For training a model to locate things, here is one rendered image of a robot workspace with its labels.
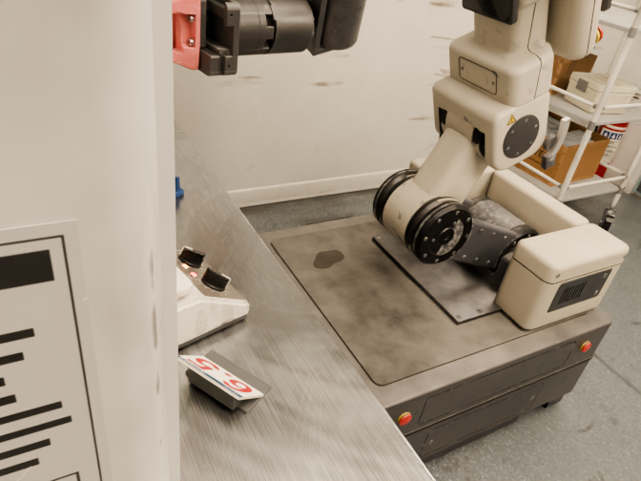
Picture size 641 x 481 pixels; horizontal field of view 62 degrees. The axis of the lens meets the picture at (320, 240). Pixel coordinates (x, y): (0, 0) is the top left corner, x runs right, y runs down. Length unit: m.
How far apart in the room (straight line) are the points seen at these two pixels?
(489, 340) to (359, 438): 0.83
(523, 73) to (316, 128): 1.34
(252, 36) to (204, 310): 0.31
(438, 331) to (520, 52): 0.66
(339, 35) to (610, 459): 1.48
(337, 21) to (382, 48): 1.81
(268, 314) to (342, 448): 0.21
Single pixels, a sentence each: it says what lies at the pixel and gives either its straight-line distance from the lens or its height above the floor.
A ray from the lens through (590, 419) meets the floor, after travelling 1.90.
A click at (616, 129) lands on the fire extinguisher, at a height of 0.33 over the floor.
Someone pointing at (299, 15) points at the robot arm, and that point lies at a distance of 0.59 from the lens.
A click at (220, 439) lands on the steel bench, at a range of 0.59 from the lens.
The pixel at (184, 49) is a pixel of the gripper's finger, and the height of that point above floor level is 1.09.
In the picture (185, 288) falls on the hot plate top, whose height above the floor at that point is 0.84.
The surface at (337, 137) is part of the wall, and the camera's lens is 2.47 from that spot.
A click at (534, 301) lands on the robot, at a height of 0.47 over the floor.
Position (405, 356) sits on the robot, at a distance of 1.26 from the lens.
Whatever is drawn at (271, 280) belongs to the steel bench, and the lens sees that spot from 0.77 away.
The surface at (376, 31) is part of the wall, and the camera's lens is 2.39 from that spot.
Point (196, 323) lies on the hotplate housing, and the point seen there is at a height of 0.79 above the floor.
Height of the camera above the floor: 1.23
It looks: 33 degrees down
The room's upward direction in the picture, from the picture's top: 9 degrees clockwise
